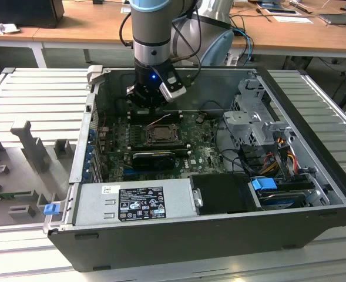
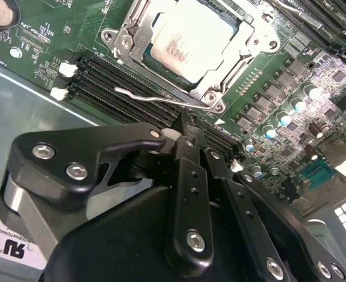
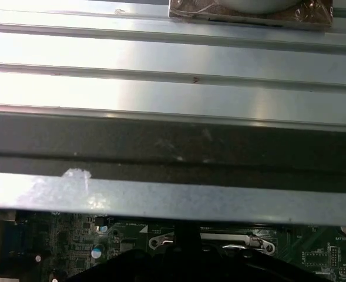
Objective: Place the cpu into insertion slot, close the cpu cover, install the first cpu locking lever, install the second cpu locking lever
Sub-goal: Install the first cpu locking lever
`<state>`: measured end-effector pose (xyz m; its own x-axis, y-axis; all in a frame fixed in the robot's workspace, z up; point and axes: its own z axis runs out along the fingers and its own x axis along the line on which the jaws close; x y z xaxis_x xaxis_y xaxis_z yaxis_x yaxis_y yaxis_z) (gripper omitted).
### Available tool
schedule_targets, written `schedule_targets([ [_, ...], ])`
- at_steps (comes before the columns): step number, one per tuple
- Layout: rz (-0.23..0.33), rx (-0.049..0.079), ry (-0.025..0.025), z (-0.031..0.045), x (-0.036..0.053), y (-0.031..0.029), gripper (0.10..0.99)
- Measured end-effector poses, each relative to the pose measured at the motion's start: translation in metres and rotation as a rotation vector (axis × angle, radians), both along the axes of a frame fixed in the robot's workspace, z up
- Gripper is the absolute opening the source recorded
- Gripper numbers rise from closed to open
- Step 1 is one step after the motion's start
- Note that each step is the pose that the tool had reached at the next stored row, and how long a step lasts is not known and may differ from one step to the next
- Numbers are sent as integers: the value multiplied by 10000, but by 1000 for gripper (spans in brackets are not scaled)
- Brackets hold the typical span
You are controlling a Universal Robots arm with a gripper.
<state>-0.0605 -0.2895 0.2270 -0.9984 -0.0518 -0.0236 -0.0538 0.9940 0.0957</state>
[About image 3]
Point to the metal socket cover frame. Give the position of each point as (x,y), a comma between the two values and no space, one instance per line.
(222,236)

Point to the silver round capacitor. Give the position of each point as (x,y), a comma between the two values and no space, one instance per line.
(96,252)

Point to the green motherboard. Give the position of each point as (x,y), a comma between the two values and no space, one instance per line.
(73,241)

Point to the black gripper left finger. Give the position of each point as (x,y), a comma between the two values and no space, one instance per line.
(149,267)

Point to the black open PC case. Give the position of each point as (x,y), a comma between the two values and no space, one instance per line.
(161,144)

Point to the CPU socket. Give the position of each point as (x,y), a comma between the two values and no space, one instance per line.
(161,241)

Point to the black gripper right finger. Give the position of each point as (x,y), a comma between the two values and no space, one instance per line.
(225,267)

